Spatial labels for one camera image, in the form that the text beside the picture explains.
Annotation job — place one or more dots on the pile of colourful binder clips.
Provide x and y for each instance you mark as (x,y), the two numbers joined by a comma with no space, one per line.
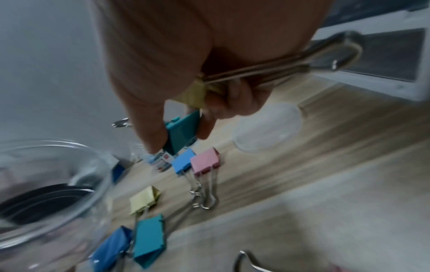
(149,239)

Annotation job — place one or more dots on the large teal binder clip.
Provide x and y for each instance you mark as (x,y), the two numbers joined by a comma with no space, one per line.
(183,131)

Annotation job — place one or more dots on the clear large jar lid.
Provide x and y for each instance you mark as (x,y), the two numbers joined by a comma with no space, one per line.
(268,130)

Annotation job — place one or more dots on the white and blue box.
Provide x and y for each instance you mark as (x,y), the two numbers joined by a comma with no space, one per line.
(117,171)

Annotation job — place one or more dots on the large clear plastic jar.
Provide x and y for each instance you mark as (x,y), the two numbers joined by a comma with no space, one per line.
(40,239)

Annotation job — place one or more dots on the small clear plastic jar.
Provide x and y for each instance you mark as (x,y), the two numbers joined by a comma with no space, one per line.
(161,162)

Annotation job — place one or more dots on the person's right hand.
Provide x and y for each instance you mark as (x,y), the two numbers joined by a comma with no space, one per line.
(201,39)

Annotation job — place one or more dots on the large yellow binder clip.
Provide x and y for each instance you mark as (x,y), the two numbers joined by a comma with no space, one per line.
(144,199)
(195,97)

